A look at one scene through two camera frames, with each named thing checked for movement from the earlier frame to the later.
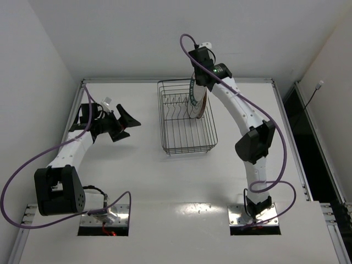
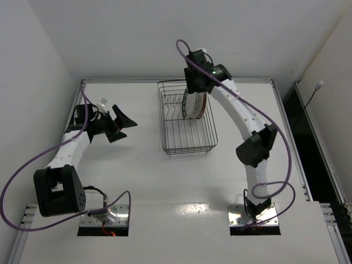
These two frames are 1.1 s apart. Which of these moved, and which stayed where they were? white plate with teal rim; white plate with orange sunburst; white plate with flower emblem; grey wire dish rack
Moved: white plate with teal rim
Stayed: grey wire dish rack; white plate with flower emblem; white plate with orange sunburst
